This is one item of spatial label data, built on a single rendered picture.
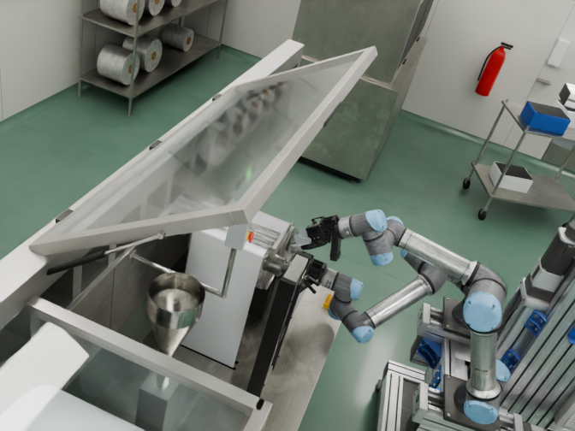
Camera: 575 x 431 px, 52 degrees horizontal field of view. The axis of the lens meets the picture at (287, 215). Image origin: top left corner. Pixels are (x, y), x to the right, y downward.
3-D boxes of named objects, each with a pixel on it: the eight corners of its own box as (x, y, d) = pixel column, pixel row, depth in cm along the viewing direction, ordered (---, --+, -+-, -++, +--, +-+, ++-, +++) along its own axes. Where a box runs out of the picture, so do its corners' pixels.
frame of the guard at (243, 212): (255, 249, 105) (240, 214, 102) (38, 278, 130) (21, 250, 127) (382, 65, 196) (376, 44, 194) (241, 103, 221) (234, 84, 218)
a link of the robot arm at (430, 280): (460, 285, 236) (359, 351, 225) (442, 267, 243) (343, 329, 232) (461, 268, 227) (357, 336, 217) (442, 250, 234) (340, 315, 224)
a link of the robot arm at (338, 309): (338, 329, 230) (346, 309, 224) (323, 309, 237) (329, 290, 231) (353, 324, 234) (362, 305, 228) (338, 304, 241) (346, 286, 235)
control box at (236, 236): (248, 253, 151) (256, 222, 146) (223, 246, 151) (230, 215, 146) (253, 237, 157) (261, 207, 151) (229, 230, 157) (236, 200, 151)
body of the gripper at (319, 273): (300, 249, 231) (329, 261, 229) (295, 265, 236) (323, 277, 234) (294, 260, 225) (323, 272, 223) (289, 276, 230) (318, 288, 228)
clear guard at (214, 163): (240, 212, 107) (240, 209, 107) (47, 245, 130) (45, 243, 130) (368, 55, 192) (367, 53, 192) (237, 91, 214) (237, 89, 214)
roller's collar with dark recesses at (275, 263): (277, 280, 192) (281, 265, 188) (260, 273, 193) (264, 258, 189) (284, 268, 197) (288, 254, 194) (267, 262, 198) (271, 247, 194)
